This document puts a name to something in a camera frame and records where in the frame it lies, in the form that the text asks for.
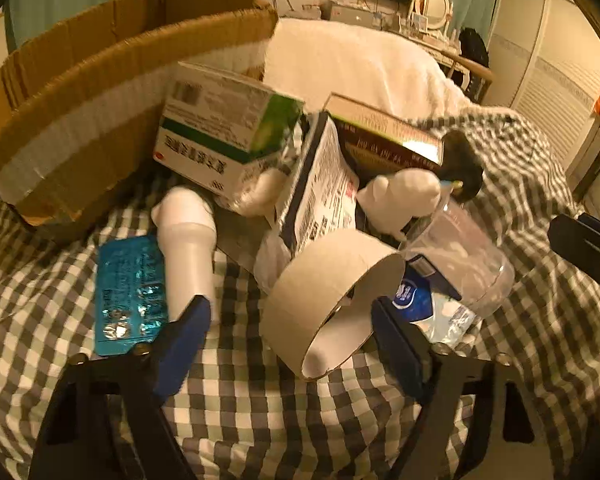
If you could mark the green white medicine box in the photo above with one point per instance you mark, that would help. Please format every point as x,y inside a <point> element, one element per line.
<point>215,110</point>

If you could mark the cardboard tape roll core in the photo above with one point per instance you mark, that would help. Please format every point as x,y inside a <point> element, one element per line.
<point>305,280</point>

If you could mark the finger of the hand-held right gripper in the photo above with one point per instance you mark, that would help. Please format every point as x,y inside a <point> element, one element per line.
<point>590,252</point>

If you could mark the blue white wipes packet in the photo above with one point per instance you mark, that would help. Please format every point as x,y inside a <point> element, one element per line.
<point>415,302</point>

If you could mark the blue blister pack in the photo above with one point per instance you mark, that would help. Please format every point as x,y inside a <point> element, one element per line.
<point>130,290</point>

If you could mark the white ribbed blanket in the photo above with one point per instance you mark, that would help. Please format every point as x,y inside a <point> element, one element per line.
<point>355,65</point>

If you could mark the white louvered wardrobe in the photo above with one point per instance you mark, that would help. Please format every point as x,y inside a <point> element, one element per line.
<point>545,70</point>

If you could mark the white dressing table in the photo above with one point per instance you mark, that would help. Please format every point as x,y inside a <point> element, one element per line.
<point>360,12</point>

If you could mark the clear plastic cup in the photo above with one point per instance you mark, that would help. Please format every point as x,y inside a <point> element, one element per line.
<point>460,255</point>

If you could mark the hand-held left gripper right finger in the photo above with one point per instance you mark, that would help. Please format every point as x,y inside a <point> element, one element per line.
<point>392,342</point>

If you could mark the white rounded plastic object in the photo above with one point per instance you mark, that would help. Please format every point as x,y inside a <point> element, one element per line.
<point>405,195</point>

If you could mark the white plastic bottle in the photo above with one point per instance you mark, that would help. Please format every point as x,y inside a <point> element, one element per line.
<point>187,260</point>

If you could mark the white tissue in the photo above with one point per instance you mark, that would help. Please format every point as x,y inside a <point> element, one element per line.
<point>269,265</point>

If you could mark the white blue printed pouch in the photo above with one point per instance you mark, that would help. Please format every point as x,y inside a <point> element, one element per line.
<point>320,185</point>

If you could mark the brown box with gold edge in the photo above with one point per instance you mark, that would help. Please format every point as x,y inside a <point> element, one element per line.
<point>380,135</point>

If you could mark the wooden chair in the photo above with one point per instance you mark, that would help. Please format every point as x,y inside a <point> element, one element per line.
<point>472,52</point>

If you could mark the round white vanity mirror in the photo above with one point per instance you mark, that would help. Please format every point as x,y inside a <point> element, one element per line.
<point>432,2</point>

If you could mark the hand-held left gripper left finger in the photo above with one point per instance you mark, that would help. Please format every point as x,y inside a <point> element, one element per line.
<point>187,332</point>

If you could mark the brown cardboard box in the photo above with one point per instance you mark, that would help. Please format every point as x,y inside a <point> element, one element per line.
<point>80,110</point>

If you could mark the checked blanket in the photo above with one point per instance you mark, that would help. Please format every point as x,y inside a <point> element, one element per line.
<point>255,420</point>

